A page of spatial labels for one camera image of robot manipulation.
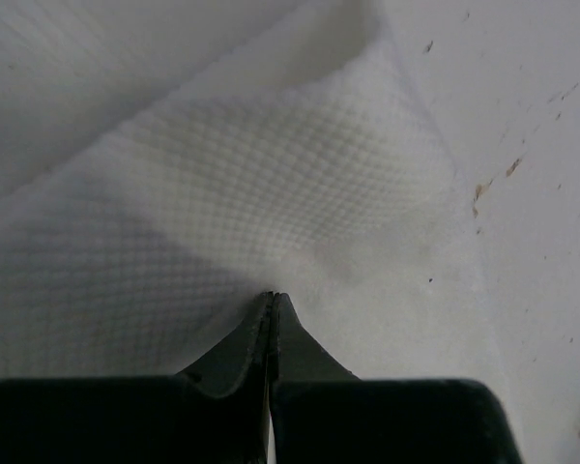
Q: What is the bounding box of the white towel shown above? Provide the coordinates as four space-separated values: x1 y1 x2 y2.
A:
0 1 507 388

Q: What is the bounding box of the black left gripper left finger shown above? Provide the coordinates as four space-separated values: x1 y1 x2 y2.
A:
0 293 275 463

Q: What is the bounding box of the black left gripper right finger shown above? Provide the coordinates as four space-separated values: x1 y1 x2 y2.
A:
269 294 522 463

